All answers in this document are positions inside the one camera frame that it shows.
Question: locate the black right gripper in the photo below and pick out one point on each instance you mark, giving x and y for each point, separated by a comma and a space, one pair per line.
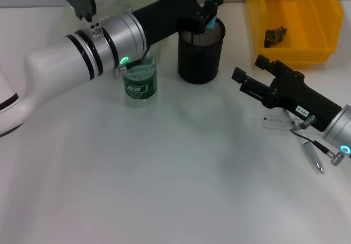
299, 96

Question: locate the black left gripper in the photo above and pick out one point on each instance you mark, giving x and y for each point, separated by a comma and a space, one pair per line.
170, 11

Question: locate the blue scissors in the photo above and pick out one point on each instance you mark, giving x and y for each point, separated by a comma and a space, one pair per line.
212, 22

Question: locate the green plastic wrapper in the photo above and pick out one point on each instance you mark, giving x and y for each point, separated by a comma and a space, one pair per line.
274, 37

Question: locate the transparent plastic ruler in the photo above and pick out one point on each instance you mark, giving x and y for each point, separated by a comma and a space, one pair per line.
274, 122

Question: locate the clear green-label water bottle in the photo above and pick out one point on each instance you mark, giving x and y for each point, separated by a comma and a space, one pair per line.
140, 85

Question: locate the white grey pen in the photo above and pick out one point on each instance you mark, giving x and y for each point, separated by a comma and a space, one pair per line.
312, 156

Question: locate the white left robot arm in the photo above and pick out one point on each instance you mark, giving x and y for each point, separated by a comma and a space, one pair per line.
68, 60

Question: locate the black mesh pen holder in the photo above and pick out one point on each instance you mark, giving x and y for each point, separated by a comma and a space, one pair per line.
198, 60

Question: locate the yellow plastic bin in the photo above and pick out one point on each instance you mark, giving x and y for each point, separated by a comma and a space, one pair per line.
307, 49

